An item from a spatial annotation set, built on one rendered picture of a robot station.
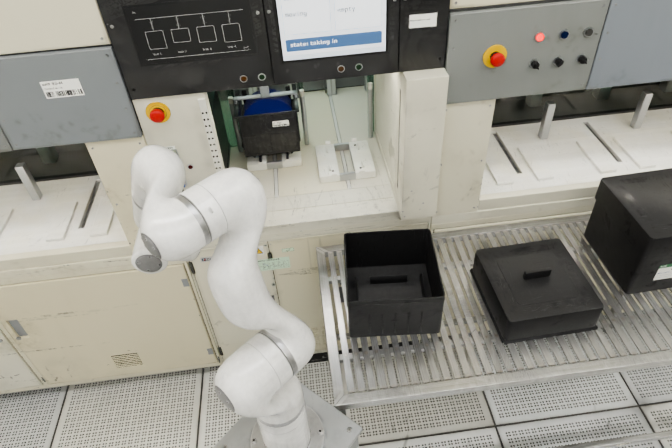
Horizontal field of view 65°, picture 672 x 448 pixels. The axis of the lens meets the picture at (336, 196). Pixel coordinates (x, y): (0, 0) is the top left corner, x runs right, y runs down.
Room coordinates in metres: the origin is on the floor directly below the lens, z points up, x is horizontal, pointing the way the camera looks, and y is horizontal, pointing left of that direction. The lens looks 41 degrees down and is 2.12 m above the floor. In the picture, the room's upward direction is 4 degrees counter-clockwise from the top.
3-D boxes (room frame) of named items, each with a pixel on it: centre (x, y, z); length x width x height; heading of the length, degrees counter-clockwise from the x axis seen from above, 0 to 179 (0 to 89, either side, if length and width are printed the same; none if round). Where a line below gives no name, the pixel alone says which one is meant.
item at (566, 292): (1.03, -0.59, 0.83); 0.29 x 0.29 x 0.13; 6
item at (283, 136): (1.75, 0.24, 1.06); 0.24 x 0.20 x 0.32; 94
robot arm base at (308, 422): (0.64, 0.17, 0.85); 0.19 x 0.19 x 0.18
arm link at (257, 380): (0.62, 0.19, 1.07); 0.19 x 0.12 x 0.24; 134
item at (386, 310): (1.06, -0.15, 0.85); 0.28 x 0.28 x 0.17; 89
